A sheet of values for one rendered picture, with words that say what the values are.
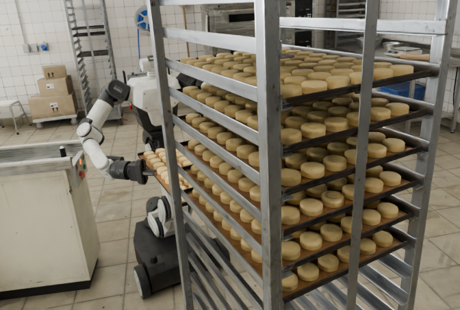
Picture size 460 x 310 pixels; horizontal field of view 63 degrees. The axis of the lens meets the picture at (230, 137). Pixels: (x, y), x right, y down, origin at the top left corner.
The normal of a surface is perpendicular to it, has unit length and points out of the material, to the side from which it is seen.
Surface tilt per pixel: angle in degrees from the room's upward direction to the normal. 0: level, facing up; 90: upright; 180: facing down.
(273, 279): 90
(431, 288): 0
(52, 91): 94
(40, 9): 90
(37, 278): 90
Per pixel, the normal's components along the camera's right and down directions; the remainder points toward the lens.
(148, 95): 0.47, 0.29
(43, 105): 0.25, 0.29
